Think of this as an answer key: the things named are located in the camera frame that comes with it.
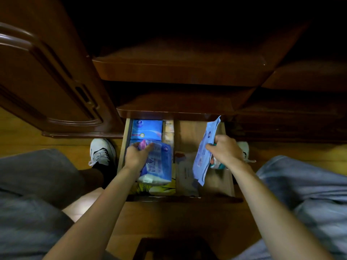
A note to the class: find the person's right hand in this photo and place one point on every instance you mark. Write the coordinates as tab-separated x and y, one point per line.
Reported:
227	152

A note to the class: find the person's left hand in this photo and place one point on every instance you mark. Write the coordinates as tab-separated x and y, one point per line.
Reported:
135	159

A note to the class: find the person's right thumb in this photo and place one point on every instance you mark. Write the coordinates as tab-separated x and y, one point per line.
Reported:
211	147

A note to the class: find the person's left thumb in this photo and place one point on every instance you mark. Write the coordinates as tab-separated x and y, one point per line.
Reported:
147	147

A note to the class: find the light blue packet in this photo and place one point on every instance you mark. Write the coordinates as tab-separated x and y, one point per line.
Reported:
202	157

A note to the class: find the small teal packet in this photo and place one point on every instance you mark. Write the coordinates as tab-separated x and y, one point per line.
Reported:
217	164

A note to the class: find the blue tissue packet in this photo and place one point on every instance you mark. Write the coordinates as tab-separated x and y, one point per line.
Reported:
160	166

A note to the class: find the person's left forearm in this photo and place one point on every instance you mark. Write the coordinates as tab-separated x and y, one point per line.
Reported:
95	213

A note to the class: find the person's right forearm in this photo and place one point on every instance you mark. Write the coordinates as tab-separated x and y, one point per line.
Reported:
271	213

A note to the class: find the blue packet with white label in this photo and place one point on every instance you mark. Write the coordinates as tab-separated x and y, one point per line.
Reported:
146	129

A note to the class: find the beige cardboard box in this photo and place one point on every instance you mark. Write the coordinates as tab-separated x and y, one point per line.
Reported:
168	134

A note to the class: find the white right shoe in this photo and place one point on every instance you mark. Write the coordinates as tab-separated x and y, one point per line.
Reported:
245	150

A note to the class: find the white shoe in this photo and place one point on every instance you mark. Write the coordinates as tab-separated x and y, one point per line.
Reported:
102	152
245	150

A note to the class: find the white wipes packet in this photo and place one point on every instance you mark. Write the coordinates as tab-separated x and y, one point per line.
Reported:
185	173

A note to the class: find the wooden drawer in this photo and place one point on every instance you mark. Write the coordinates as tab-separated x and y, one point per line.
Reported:
219	184

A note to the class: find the yellow printed packet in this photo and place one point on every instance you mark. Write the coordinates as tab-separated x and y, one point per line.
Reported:
160	190

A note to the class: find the white left shoe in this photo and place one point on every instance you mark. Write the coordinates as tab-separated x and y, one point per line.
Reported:
102	152

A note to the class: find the black sock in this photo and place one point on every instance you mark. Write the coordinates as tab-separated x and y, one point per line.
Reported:
105	171

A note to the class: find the brown wooden cabinet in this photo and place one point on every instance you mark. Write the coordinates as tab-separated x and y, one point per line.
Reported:
206	70

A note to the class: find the person's left leg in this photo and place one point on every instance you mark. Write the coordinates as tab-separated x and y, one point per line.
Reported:
81	207

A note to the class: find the dark wooden stool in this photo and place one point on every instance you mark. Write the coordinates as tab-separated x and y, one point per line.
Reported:
173	249

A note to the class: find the brown wooden cabinet door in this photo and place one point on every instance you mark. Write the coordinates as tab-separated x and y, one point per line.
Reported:
54	86

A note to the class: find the grey shorts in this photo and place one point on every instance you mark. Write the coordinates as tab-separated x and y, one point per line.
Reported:
32	203

